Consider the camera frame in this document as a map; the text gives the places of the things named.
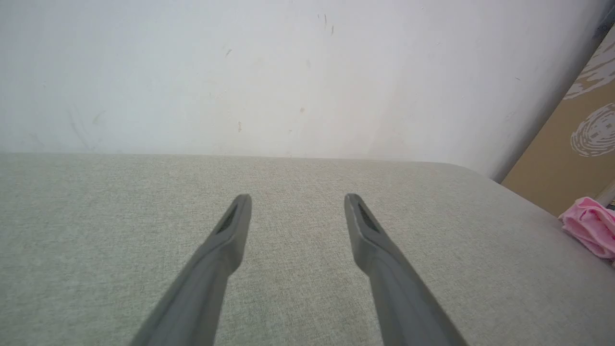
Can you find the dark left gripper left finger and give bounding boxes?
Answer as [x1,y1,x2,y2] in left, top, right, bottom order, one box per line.
[129,194,253,346]

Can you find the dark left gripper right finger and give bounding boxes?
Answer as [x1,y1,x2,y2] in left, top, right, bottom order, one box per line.
[344,193,470,346]

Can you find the pink garment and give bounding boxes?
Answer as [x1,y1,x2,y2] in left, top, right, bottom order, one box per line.
[558,196,615,260]

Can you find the brown panel with white pattern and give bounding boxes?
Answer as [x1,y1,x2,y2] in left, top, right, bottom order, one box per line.
[500,23,615,218]

